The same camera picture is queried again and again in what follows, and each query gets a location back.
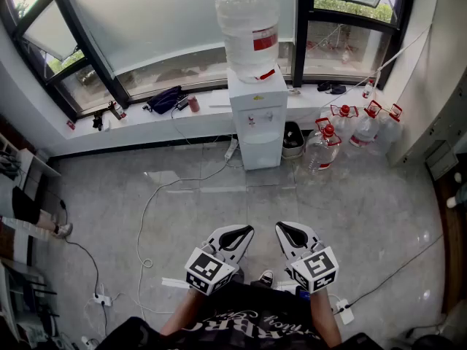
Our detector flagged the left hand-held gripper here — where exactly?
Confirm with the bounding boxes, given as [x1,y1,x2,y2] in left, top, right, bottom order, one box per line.
[184,224,255,297]

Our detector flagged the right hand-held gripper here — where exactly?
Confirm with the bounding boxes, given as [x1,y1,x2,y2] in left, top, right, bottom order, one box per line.
[274,221,340,295]

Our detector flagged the white water dispenser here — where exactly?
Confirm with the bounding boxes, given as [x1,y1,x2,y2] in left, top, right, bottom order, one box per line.
[227,66,289,171]

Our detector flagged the person's left forearm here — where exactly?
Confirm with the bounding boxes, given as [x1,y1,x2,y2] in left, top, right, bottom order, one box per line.
[159,288,200,338]

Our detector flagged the person's right forearm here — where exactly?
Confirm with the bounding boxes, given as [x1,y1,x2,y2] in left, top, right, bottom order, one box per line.
[309,292,343,346]

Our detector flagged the large wrapped water jug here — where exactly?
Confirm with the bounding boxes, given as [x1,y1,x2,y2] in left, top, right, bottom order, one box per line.
[214,0,280,84]

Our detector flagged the white flat strip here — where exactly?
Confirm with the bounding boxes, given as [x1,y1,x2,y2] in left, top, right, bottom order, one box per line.
[161,276,190,289]

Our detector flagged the person's black printed shirt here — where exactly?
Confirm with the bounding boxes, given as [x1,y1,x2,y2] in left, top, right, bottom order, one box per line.
[94,279,384,350]

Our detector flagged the grey trash bin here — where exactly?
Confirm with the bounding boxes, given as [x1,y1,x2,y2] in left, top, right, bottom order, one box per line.
[281,121,306,160]

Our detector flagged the white flat board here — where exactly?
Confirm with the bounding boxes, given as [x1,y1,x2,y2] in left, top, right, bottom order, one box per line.
[209,90,231,109]

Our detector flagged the dark purple bag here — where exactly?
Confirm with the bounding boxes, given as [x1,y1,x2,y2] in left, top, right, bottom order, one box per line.
[147,85,183,115]

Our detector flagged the brown bottle red label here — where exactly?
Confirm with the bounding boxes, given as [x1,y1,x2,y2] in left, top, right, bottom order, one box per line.
[109,101,127,120]

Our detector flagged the black-framed window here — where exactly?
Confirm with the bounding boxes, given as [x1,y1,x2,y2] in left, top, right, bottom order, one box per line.
[0,0,419,123]

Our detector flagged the white shelf unit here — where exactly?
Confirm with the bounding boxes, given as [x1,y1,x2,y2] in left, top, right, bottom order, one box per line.
[0,133,62,196]

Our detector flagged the metal equipment rack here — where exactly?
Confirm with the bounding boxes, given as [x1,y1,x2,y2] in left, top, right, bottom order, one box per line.
[0,260,59,350]

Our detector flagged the white floor cable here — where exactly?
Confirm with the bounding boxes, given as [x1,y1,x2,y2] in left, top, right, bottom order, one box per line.
[135,155,238,315]

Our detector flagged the black floor cable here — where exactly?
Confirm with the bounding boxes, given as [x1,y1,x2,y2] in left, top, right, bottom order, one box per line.
[346,233,445,309]
[58,197,109,342]

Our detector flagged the white rope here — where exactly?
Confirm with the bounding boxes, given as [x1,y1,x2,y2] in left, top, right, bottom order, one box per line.
[377,25,434,74]

